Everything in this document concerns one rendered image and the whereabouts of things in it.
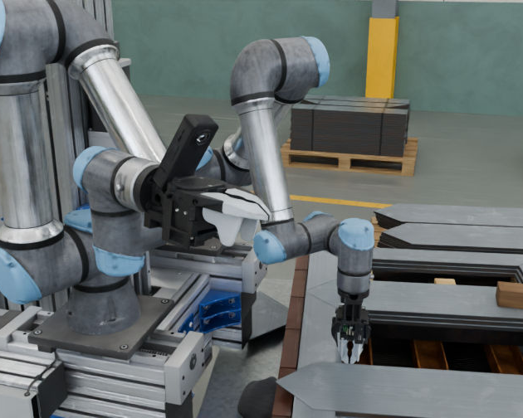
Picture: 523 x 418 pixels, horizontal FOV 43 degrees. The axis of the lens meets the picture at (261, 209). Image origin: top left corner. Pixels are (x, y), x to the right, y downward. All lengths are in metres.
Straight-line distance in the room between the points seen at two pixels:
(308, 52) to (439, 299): 0.82
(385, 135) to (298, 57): 4.40
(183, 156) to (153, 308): 0.64
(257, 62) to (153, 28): 7.89
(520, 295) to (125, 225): 1.23
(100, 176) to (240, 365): 1.03
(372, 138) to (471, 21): 2.93
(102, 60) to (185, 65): 8.01
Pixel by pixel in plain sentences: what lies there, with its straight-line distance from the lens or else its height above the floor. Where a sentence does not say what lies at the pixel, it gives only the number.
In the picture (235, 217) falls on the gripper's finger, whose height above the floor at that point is 1.44.
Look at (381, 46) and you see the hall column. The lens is 8.09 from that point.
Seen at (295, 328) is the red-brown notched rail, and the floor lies 0.83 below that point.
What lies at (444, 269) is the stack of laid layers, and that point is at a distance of 2.17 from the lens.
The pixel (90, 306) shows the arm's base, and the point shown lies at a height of 1.10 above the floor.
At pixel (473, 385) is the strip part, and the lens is 1.60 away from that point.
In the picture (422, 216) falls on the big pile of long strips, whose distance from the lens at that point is 2.52.
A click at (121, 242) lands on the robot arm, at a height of 1.34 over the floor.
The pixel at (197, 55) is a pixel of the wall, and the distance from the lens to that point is 9.10.
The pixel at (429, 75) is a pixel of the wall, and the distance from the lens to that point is 8.48.
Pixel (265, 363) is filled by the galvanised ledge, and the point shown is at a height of 0.68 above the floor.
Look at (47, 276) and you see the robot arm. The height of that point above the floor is 1.20.
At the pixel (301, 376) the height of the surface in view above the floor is 0.85.
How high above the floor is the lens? 1.73
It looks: 20 degrees down
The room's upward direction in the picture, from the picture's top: straight up
